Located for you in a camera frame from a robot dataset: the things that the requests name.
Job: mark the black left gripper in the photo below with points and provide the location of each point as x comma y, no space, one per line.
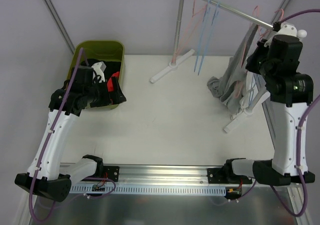
110,92

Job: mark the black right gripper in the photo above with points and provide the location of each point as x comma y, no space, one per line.
253,63

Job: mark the red tank top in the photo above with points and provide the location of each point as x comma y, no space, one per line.
110,83

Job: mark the pink wire hanger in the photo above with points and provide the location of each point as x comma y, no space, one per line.
187,34
247,45

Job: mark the black tank top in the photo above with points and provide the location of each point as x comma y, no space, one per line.
111,67

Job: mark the grey tank top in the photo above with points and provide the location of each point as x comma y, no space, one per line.
223,88

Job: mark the light blue wire hanger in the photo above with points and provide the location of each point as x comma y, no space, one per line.
206,13

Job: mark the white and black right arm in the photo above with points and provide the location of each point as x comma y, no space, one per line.
291,94

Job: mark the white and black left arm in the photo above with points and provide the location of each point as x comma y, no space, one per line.
42,177

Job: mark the white garment on rack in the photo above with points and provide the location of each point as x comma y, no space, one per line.
260,95

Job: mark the olive green plastic basket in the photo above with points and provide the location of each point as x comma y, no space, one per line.
102,50

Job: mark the silver and white clothes rack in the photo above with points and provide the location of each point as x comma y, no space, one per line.
236,118

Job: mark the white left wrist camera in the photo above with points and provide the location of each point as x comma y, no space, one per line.
98,72

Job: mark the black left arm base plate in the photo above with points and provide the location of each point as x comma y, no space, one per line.
111,172

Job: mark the aluminium frame rail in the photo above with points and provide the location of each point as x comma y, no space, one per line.
160,172

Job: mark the white slotted cable duct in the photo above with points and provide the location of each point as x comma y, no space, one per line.
135,189

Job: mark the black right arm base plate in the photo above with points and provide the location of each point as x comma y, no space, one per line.
222,175

